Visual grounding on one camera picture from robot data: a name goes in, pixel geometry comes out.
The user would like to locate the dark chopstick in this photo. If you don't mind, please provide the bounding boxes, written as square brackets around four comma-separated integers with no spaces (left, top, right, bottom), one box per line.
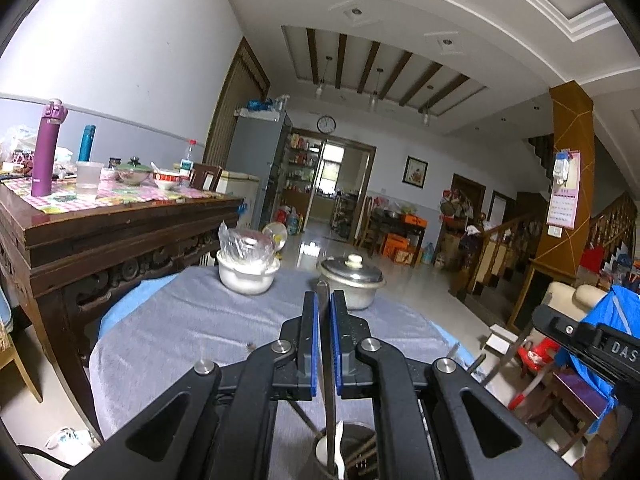
[317,280,336,478]
[480,323,533,387]
[466,353,486,375]
[288,400,321,437]

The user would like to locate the white plastic spoon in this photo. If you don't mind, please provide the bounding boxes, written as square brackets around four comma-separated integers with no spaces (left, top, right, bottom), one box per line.
[314,420,346,480]

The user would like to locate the blue jacket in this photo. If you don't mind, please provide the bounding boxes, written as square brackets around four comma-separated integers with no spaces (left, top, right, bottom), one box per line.
[554,285,640,434]

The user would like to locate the cream armchair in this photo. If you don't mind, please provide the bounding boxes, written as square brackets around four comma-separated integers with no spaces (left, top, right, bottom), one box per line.
[541,282,606,322]

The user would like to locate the black utensil holder cup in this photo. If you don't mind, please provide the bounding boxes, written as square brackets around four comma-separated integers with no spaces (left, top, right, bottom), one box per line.
[297,422,380,479]

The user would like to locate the red child chair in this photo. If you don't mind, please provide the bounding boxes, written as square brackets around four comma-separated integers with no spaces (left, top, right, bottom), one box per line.
[508,337,560,411]

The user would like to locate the aluminium pot with lid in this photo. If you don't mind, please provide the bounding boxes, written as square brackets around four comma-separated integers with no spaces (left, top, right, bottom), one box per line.
[317,252,386,310]

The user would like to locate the small white step stool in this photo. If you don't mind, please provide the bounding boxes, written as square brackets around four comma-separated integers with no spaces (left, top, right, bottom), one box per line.
[483,324,518,356]

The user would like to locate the white bowl with plastic bag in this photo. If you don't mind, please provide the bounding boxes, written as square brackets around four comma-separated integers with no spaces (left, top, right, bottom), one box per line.
[216,222,281,296]

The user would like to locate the small white fan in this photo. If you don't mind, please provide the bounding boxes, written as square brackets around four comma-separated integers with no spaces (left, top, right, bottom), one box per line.
[262,221,288,252]

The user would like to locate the dark wooden side table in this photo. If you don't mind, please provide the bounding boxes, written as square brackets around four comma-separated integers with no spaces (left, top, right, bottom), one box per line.
[368,209,427,266]

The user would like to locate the white chest freezer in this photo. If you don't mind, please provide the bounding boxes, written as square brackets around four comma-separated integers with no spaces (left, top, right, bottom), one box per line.
[216,170,259,229]

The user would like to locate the red patterned bowl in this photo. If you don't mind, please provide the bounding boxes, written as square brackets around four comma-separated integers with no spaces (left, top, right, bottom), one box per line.
[152,169,182,191]

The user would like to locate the clear plastic water bottle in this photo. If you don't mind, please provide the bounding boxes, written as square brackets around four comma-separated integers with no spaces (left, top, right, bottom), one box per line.
[179,140,196,180]

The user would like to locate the grey refrigerator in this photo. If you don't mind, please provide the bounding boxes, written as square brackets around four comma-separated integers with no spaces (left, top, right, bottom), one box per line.
[226,112,292,230]

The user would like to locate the dark carved wooden sideboard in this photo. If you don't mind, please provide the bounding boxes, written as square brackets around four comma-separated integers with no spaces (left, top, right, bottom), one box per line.
[1,186,241,434]

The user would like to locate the glass lidded bowl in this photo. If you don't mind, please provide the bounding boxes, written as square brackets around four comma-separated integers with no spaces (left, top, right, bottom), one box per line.
[115,156,152,186]

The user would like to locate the clear plastic cup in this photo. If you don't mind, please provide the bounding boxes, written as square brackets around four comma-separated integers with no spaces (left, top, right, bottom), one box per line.
[76,162,103,200]

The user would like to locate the blue thermos bottle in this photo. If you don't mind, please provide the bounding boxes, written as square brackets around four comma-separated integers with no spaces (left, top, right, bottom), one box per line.
[77,125,96,162]

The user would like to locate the purple water bottle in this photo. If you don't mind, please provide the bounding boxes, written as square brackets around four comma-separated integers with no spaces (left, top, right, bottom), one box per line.
[30,100,67,197]

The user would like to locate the wall calendar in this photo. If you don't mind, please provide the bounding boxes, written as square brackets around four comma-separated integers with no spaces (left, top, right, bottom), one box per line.
[547,150,582,230]

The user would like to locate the framed wall picture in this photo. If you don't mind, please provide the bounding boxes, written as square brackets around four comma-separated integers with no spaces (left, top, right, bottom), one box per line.
[402,156,428,188]

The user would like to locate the round wall clock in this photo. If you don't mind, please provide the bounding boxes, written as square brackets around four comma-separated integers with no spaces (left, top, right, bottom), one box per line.
[317,115,336,134]

